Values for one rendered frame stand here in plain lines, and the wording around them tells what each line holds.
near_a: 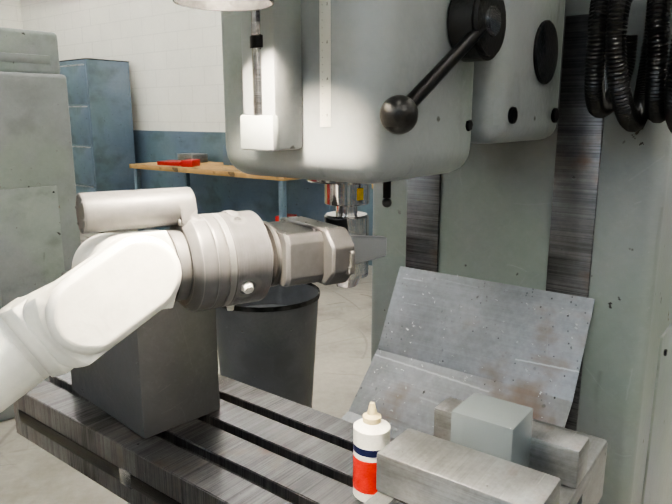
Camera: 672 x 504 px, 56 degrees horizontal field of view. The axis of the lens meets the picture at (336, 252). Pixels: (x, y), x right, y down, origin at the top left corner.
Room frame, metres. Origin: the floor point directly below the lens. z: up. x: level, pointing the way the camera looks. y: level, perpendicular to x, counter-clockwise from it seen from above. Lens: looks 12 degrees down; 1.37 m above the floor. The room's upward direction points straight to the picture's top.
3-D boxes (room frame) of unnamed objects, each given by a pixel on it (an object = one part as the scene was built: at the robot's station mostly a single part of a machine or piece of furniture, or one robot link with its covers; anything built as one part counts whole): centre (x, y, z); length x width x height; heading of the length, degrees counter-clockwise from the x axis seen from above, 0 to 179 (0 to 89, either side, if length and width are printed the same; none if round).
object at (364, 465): (0.62, -0.04, 1.01); 0.04 x 0.04 x 0.11
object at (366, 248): (0.62, -0.03, 1.24); 0.06 x 0.02 x 0.03; 123
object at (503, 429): (0.54, -0.15, 1.07); 0.06 x 0.05 x 0.06; 54
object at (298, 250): (0.60, 0.07, 1.23); 0.13 x 0.12 x 0.10; 33
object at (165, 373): (0.86, 0.28, 1.06); 0.22 x 0.12 x 0.20; 46
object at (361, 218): (0.65, -0.01, 1.26); 0.05 x 0.05 x 0.01
